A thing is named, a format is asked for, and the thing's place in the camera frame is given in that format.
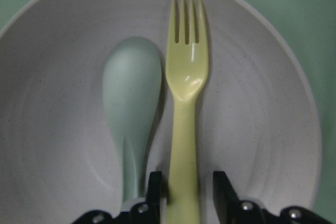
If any white round plate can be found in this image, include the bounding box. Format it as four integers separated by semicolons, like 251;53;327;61
0;0;322;224

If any pale green plastic spoon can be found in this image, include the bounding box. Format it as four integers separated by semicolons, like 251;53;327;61
102;37;162;203

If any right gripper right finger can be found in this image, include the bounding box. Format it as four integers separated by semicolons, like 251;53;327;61
213;171;243;223

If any light green tray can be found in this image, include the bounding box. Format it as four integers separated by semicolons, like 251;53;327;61
0;0;336;224

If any yellow plastic fork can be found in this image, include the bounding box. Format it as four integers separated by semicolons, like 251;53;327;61
165;0;209;223

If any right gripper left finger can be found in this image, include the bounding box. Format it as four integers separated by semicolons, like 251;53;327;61
145;171;162;223

